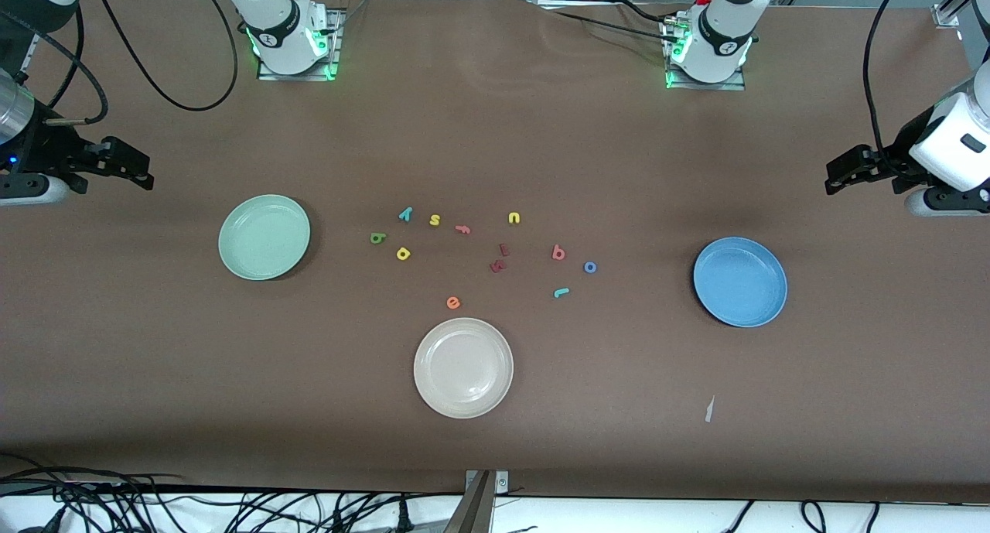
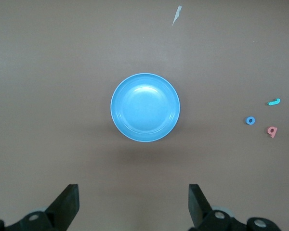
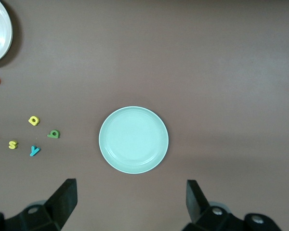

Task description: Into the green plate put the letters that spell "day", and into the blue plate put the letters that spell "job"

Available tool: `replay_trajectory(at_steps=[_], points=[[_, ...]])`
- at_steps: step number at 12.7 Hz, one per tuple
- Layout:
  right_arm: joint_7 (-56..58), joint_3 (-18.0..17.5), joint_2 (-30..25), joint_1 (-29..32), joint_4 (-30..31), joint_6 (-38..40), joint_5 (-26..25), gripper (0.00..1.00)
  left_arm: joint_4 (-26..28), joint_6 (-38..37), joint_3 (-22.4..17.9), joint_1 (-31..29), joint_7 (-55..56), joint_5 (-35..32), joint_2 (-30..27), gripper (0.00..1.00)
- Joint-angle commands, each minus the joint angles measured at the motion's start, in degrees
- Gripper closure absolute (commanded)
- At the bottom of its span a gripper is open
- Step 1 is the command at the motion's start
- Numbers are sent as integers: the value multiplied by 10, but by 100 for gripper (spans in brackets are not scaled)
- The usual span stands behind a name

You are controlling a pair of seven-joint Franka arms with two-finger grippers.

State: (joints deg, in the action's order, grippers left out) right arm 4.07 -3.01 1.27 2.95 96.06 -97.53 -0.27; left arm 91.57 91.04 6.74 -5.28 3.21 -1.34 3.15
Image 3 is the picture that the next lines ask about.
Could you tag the teal letter y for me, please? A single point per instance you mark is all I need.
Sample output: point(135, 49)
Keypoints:
point(34, 150)

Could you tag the green letter b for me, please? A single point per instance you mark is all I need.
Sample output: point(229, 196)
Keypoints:
point(54, 134)

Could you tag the yellow letter s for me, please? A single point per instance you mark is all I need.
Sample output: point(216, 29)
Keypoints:
point(13, 144)

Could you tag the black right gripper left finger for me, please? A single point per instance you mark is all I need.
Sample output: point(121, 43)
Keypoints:
point(60, 207)

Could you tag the brown table cover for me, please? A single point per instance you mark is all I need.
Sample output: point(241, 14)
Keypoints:
point(207, 72)

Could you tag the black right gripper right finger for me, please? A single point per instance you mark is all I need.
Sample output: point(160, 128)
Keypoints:
point(198, 207)

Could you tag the green round plate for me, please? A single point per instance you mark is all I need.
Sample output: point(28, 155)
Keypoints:
point(133, 140)

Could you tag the yellow letter d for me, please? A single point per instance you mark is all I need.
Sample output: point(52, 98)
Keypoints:
point(34, 120)

